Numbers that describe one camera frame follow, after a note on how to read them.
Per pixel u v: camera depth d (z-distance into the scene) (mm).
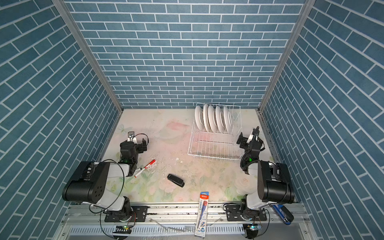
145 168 887
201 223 706
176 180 826
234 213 737
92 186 444
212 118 981
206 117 961
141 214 723
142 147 850
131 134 804
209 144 963
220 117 1655
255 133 755
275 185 451
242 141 839
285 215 727
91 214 753
